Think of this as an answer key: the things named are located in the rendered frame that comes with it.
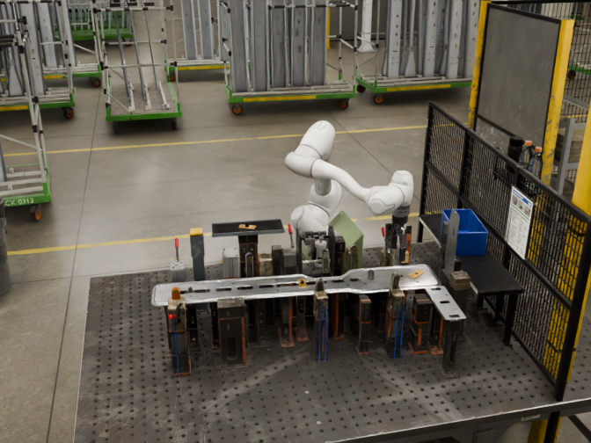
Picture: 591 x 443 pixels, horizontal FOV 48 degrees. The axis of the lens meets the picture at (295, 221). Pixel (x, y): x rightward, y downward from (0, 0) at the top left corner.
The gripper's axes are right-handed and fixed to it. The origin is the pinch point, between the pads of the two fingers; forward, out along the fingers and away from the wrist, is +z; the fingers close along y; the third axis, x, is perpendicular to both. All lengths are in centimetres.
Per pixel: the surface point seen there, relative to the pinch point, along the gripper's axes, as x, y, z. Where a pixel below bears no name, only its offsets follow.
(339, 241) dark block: -24.6, -19.8, 1.5
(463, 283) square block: 27.4, 16.9, 9.9
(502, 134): 153, -215, 13
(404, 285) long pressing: 1.8, 8.9, 13.1
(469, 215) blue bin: 52, -39, 1
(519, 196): 55, 7, -29
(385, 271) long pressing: -3.6, -6.1, 13.1
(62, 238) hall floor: -219, -285, 112
